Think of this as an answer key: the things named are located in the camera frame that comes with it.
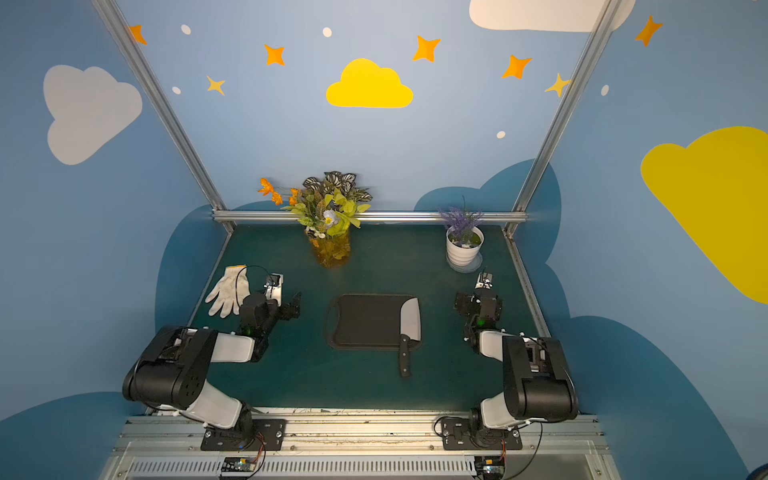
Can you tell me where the white cotton glove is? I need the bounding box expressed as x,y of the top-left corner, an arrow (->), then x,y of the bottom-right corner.
205,265 -> 250,318

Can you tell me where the cleaver knife black handle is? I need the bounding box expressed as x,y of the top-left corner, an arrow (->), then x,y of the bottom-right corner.
398,298 -> 422,378

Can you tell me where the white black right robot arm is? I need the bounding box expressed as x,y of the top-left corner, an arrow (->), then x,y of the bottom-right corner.
440,272 -> 579,450

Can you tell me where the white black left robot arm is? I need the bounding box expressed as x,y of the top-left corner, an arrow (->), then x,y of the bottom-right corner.
122,266 -> 301,438

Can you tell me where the black cutting board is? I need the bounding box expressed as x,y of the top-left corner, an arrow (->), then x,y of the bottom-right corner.
323,293 -> 422,352

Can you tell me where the left controller circuit board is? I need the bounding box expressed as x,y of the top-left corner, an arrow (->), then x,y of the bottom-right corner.
220,457 -> 256,477

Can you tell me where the controller circuit board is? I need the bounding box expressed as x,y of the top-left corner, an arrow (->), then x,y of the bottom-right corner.
475,457 -> 506,480
220,457 -> 256,477

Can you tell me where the right controller circuit board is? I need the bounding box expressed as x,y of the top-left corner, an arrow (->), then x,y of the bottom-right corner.
475,457 -> 506,480

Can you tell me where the lavender plant white pot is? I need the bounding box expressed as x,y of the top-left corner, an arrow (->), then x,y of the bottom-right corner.
438,205 -> 484,273

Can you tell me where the aluminium rear crossbar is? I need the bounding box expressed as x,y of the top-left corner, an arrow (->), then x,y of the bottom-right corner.
213,210 -> 527,224

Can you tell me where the flower bouquet amber vase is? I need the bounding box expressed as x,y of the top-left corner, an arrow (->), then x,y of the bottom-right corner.
259,171 -> 372,268

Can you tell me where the left aluminium upright post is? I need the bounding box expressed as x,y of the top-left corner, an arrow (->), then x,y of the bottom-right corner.
92,0 -> 227,215

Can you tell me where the aluminium upright post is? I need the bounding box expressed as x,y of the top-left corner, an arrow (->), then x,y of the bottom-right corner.
512,0 -> 624,216
92,0 -> 227,215

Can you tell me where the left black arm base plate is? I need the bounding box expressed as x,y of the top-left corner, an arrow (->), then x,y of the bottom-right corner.
200,419 -> 287,452

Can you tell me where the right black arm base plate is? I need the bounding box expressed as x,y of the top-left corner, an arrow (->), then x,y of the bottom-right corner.
433,416 -> 523,451

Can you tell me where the aluminium front rail frame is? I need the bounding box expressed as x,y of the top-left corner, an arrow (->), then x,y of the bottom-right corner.
100,407 -> 620,479

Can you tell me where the right aluminium upright post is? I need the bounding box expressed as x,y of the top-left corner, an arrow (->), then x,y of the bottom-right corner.
512,0 -> 624,216

